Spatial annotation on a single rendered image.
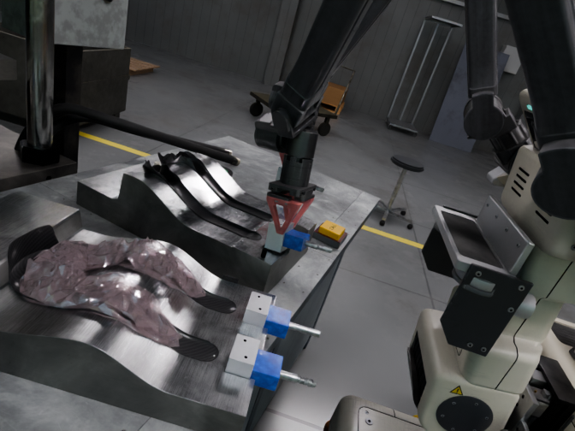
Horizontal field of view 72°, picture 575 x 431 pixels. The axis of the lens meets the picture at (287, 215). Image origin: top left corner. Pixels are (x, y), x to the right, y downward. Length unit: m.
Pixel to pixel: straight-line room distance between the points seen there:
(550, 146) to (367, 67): 8.41
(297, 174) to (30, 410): 0.53
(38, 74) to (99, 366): 0.82
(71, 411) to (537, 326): 0.76
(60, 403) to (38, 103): 0.80
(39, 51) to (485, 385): 1.22
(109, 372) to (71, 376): 0.06
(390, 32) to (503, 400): 8.32
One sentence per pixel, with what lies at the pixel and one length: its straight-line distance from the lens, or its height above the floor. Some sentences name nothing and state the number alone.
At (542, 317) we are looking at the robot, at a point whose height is 0.96.
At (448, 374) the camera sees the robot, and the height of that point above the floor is 0.80.
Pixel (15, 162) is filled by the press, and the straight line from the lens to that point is 1.28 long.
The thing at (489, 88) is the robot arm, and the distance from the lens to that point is 0.94.
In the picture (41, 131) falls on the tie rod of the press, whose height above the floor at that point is 0.88.
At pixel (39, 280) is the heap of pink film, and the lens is 0.66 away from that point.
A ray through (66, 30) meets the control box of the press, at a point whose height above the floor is 1.11.
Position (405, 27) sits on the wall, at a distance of 8.92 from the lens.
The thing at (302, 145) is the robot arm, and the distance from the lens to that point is 0.75.
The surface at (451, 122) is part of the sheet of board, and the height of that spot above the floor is 0.42.
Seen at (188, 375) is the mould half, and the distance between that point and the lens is 0.59.
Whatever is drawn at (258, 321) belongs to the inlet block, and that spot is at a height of 0.87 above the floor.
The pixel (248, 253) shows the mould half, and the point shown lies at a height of 0.89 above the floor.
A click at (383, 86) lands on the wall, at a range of 8.94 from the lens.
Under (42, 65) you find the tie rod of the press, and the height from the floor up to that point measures 1.05.
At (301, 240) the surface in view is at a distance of 0.78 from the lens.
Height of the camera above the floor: 1.30
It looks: 25 degrees down
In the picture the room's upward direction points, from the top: 17 degrees clockwise
